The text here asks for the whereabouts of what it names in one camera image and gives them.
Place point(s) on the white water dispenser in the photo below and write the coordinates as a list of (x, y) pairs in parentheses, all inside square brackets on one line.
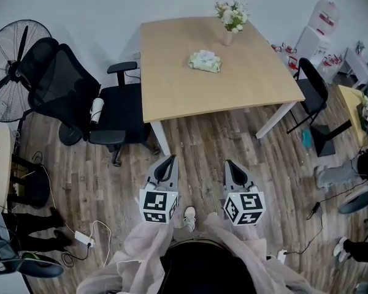
[(308, 41)]

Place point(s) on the pink vase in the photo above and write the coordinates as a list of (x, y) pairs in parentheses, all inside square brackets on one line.
[(227, 38)]

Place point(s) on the black standing fan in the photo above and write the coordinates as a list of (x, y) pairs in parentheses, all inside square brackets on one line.
[(10, 69)]

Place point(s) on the yellow desk with black base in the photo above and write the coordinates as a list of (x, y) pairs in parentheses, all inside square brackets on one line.
[(351, 103)]

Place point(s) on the black folding chair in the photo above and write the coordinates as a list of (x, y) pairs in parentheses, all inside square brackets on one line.
[(312, 87)]

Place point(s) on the white power strip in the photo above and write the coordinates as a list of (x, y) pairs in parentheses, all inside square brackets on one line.
[(84, 238), (281, 255)]

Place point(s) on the person's black torso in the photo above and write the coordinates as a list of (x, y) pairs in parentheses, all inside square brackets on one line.
[(208, 271)]

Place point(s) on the black power adapter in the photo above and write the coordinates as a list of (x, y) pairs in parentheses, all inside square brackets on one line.
[(314, 208)]

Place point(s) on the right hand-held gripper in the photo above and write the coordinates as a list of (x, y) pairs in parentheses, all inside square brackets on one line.
[(248, 207)]

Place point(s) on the black mesh office chair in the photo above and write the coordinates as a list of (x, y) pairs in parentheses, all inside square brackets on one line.
[(64, 81)]

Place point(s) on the person's right forearm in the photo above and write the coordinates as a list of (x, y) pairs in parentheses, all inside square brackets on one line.
[(248, 250)]

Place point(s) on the person's left forearm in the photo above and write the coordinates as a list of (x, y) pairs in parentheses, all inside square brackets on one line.
[(141, 250)]

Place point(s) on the teal cloth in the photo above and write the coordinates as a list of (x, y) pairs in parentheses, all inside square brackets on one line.
[(307, 138)]

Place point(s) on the white wall socket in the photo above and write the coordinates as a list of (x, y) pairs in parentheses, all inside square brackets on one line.
[(136, 56)]

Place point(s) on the person's left white shoe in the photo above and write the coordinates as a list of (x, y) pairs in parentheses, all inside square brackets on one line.
[(189, 217)]

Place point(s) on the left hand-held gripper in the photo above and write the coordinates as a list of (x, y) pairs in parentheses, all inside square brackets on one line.
[(154, 202)]

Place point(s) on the person's grey trousers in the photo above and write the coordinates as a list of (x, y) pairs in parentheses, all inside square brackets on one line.
[(188, 235)]

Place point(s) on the white flower bouquet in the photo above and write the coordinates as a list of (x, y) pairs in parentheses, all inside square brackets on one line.
[(231, 15)]

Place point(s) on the grey shell chair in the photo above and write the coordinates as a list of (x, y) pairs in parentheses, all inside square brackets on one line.
[(40, 268), (358, 201)]

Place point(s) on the white tumbler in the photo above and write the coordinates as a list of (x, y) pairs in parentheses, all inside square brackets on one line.
[(97, 109)]

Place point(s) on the green tissue pack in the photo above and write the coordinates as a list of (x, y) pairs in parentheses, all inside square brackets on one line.
[(208, 66)]

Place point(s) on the wooden table with white legs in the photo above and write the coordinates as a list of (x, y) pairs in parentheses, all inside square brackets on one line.
[(217, 93)]

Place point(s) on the white side table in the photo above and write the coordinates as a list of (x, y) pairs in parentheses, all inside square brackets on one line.
[(355, 63)]

